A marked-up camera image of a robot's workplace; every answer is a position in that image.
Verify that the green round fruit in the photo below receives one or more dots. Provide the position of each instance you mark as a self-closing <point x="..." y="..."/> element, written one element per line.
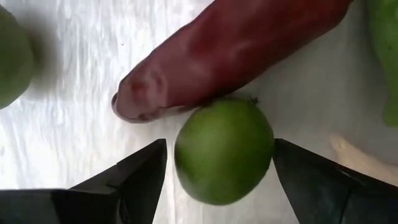
<point x="12" y="59"/>

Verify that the green mango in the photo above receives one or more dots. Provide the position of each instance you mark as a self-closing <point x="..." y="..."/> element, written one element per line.
<point x="387" y="46"/>

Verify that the reddish-brown sweet potato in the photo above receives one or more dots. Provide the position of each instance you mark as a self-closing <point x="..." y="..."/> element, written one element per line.
<point x="233" y="46"/>

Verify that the green lime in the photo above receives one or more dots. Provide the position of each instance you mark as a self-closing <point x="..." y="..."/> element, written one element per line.
<point x="224" y="152"/>

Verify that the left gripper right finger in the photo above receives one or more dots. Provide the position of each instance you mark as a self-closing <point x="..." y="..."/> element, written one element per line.
<point x="326" y="193"/>

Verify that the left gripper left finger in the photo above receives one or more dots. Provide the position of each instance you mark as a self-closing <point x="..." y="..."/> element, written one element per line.
<point x="133" y="186"/>

